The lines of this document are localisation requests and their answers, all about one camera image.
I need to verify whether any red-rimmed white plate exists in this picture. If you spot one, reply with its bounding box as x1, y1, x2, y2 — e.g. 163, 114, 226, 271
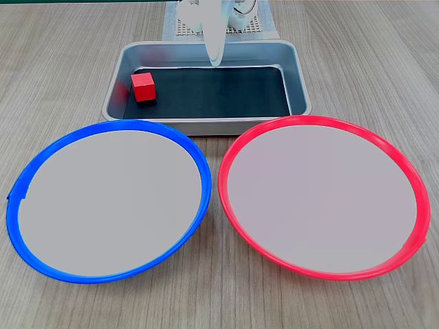
217, 114, 431, 282

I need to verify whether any pale perforated base plate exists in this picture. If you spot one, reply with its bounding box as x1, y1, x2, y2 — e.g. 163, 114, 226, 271
176, 14, 264, 37

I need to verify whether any steel tray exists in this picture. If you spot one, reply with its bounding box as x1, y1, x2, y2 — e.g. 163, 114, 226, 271
102, 40, 312, 136

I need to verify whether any small red cube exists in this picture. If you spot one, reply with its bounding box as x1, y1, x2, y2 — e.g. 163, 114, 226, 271
130, 72, 157, 103

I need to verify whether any black tray mat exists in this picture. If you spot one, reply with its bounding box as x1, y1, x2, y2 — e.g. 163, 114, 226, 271
122, 66, 292, 120

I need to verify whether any blue-rimmed white plate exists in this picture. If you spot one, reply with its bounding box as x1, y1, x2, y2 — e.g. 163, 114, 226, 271
5, 119, 213, 285

